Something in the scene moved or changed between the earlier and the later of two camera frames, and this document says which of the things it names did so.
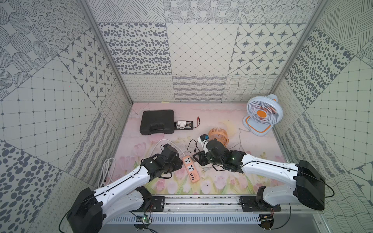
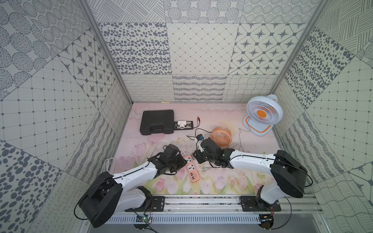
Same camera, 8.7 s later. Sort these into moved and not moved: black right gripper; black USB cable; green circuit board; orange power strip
Moved: black USB cable
Not moved: orange power strip; green circuit board; black right gripper
